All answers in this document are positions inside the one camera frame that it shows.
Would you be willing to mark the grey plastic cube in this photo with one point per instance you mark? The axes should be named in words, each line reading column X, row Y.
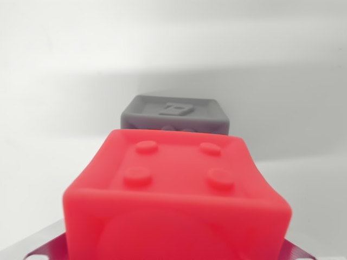
column 176, row 113

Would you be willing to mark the gripper left finger with black rubber pad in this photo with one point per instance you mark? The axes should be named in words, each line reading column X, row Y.
column 46, row 243

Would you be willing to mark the red plastic cube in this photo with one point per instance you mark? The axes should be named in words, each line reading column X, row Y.
column 176, row 195

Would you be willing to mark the gripper right finger with black rubber pad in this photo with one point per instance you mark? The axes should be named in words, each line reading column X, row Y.
column 306, row 250

